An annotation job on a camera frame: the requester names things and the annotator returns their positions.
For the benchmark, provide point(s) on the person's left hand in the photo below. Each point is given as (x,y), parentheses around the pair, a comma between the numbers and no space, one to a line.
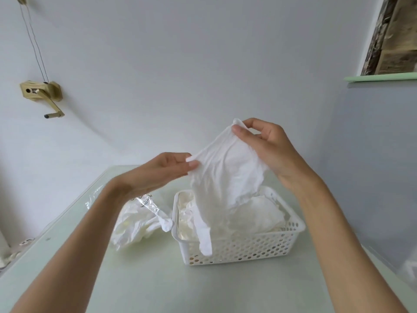
(156,176)

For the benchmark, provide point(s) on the brass wall crank winch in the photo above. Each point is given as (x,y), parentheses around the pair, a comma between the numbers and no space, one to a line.
(50,91)

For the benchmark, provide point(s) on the clear bear-print plastic bag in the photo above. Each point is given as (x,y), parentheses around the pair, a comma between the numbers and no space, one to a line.
(150,205)

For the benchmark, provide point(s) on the white perforated plastic basket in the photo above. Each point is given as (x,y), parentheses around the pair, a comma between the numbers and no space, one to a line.
(244,251)

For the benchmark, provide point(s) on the pale green shelf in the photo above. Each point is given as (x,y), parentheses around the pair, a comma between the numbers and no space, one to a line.
(381,77)

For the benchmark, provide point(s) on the white cotton glove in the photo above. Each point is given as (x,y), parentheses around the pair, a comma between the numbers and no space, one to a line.
(228,172)

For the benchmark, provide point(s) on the person's right forearm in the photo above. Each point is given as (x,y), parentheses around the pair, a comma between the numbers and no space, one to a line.
(352,254)

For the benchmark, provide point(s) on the white radiator valve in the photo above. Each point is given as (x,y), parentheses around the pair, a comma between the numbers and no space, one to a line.
(19,247)

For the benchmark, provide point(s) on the stack of white gloves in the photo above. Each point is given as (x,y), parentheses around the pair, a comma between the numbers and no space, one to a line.
(260,215)

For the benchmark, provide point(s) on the person's right hand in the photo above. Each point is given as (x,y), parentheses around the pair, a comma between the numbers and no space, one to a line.
(277,153)

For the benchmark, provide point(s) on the person's left forearm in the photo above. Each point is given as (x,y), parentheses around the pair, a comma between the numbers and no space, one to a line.
(65,254)

